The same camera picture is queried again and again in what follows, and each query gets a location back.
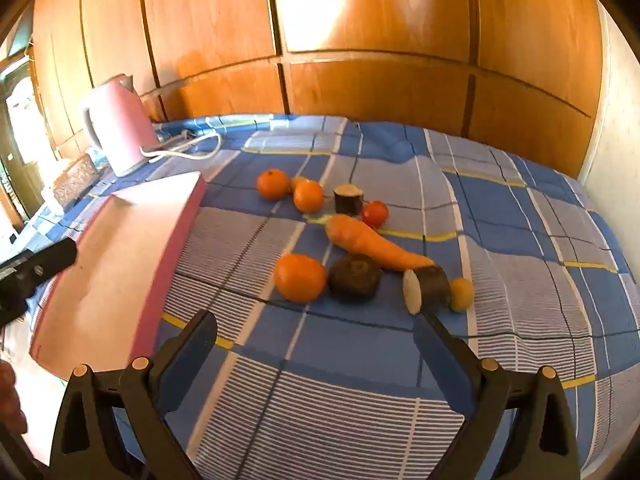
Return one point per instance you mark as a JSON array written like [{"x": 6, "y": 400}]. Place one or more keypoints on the dark eggplant stump piece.
[{"x": 348, "y": 199}]

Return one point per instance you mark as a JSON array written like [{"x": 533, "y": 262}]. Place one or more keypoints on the middle orange mandarin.
[{"x": 308, "y": 196}]

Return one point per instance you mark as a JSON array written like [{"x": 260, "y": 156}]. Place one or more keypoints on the pink electric kettle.
[{"x": 116, "y": 123}]

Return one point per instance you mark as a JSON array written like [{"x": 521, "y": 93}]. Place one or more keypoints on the wooden panelled wardrobe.
[{"x": 521, "y": 75}]

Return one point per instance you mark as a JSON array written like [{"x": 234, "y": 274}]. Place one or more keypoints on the far left orange mandarin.
[{"x": 273, "y": 184}]

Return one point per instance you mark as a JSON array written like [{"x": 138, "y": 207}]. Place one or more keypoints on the dark round avocado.
[{"x": 354, "y": 279}]

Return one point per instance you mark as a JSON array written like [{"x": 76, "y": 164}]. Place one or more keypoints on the pink shallow box tray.
[{"x": 104, "y": 311}]

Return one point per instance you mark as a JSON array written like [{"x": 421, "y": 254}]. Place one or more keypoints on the orange carrot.
[{"x": 356, "y": 238}]

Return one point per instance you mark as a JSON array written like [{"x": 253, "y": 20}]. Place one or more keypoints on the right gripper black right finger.
[{"x": 541, "y": 443}]

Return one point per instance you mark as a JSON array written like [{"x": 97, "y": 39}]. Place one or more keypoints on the small kiwi behind mandarins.
[{"x": 295, "y": 182}]

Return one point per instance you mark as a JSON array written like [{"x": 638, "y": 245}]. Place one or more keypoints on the large orange mandarin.
[{"x": 299, "y": 278}]

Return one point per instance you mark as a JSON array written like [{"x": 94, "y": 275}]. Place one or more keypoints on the red tomato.
[{"x": 374, "y": 214}]

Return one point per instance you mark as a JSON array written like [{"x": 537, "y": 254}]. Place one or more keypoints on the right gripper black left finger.
[{"x": 111, "y": 425}]

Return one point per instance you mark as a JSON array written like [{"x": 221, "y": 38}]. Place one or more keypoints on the silver ornate tissue box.
[{"x": 72, "y": 181}]

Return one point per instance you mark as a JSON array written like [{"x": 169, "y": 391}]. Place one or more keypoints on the person's left hand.
[{"x": 11, "y": 414}]

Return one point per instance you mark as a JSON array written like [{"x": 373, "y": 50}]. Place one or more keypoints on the blue plaid tablecloth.
[{"x": 328, "y": 390}]

